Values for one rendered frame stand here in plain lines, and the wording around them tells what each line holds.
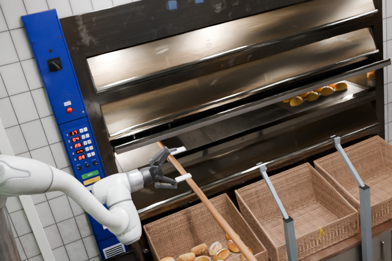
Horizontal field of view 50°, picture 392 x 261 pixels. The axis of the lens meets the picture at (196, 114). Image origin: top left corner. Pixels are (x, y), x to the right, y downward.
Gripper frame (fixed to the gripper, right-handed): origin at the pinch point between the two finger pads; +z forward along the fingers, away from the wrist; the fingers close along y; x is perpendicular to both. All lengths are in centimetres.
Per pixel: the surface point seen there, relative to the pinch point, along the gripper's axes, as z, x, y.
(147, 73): 3, -51, -30
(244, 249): 5.7, 38.6, 23.1
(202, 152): 25, -55, 27
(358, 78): 155, -72, 21
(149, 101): 2, -56, -13
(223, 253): 18, -28, 80
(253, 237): 34, -21, 72
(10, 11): -52, -55, -74
